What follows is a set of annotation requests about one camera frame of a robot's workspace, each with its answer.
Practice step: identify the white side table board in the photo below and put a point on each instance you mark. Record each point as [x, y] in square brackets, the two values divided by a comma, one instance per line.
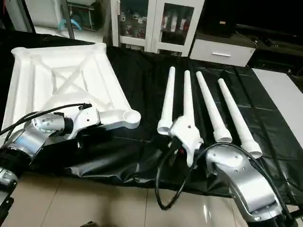
[281, 94]

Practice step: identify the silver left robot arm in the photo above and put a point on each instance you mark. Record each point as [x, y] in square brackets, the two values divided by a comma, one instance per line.
[28, 137]

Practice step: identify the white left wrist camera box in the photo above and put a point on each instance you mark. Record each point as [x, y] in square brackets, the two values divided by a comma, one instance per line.
[87, 119]

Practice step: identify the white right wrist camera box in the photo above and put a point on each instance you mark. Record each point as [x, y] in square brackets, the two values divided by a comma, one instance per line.
[187, 135]

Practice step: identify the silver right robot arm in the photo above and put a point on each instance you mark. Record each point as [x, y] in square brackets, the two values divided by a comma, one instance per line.
[246, 179]

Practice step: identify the black box with yellow label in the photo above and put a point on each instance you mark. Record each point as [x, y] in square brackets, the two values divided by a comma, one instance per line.
[220, 19]

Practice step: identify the teal plastic object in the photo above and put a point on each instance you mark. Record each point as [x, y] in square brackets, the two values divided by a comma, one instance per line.
[72, 24]

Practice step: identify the black plastic work mat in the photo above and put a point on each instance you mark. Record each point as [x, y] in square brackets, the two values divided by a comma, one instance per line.
[142, 85]

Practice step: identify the white glass door cabinet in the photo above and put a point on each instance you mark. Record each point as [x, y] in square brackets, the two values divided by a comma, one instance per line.
[156, 23]

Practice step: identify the white plastic children's table top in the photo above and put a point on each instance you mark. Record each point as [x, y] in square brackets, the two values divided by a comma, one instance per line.
[57, 75]

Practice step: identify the white plastic table leg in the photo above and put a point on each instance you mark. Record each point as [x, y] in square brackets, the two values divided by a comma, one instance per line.
[213, 109]
[188, 94]
[239, 118]
[166, 104]

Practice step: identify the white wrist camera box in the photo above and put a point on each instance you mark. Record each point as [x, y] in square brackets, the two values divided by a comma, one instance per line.
[87, 119]
[187, 135]

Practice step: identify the white low drawer unit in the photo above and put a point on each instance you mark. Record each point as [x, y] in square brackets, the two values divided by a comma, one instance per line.
[222, 52]

